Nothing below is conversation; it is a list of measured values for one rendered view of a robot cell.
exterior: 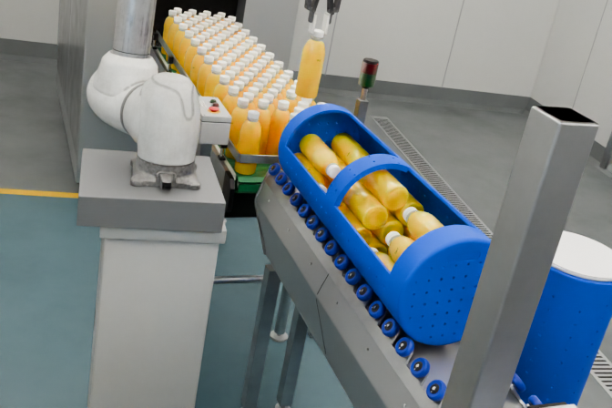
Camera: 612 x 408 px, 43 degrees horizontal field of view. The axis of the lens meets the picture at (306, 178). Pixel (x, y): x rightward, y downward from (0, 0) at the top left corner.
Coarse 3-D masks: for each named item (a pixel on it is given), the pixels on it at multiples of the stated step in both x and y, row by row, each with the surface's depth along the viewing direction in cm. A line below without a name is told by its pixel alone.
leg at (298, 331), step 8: (296, 312) 276; (296, 320) 275; (296, 328) 276; (304, 328) 277; (296, 336) 277; (304, 336) 279; (288, 344) 282; (296, 344) 279; (288, 352) 282; (296, 352) 281; (288, 360) 282; (296, 360) 282; (288, 368) 283; (296, 368) 284; (280, 376) 289; (288, 376) 284; (296, 376) 286; (280, 384) 289; (288, 384) 286; (280, 392) 288; (288, 392) 287; (280, 400) 288; (288, 400) 289
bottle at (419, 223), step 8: (408, 216) 189; (416, 216) 184; (424, 216) 183; (432, 216) 183; (408, 224) 185; (416, 224) 182; (424, 224) 180; (432, 224) 179; (440, 224) 180; (416, 232) 182; (424, 232) 179
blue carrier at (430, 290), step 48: (288, 144) 236; (384, 144) 219; (336, 192) 202; (432, 192) 203; (336, 240) 206; (432, 240) 169; (480, 240) 169; (384, 288) 175; (432, 288) 170; (432, 336) 176
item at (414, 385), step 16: (272, 176) 257; (288, 208) 240; (304, 224) 229; (320, 224) 225; (320, 256) 215; (336, 256) 211; (336, 272) 206; (352, 288) 199; (352, 304) 195; (368, 304) 192; (368, 320) 188; (384, 336) 182; (384, 352) 178; (400, 368) 173; (416, 384) 167; (416, 400) 165
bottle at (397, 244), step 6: (390, 240) 187; (396, 240) 183; (402, 240) 182; (408, 240) 181; (414, 240) 183; (390, 246) 184; (396, 246) 181; (402, 246) 180; (408, 246) 180; (390, 252) 184; (396, 252) 181; (402, 252) 179; (396, 258) 180
